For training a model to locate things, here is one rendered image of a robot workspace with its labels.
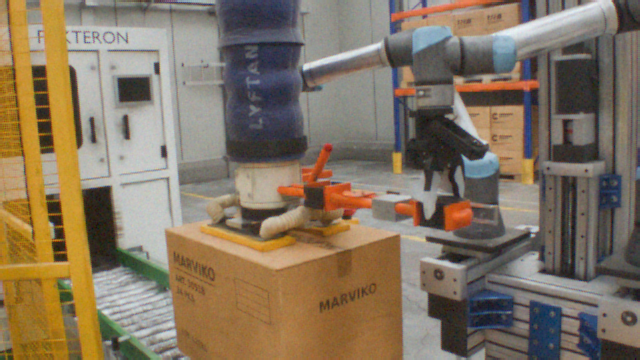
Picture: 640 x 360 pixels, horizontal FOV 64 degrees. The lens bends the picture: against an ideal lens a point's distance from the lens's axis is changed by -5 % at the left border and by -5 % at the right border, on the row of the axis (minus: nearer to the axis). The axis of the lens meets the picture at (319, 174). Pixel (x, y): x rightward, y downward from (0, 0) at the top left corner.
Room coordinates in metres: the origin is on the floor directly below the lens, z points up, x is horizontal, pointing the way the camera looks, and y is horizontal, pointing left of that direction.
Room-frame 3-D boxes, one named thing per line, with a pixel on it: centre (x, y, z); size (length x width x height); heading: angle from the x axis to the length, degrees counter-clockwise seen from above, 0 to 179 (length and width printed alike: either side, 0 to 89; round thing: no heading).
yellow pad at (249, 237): (1.43, 0.22, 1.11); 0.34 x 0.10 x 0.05; 39
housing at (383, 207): (1.13, -0.15, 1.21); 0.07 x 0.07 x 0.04; 39
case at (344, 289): (1.48, 0.14, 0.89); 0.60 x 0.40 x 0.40; 39
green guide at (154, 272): (2.55, 0.70, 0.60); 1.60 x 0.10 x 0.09; 41
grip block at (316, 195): (1.29, -0.02, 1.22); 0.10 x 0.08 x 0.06; 129
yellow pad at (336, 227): (1.55, 0.07, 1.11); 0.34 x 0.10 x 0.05; 39
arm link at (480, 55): (1.05, -0.33, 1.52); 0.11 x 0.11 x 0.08; 87
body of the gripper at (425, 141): (1.04, -0.22, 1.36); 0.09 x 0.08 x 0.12; 39
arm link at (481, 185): (1.52, -0.46, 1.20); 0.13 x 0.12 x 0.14; 160
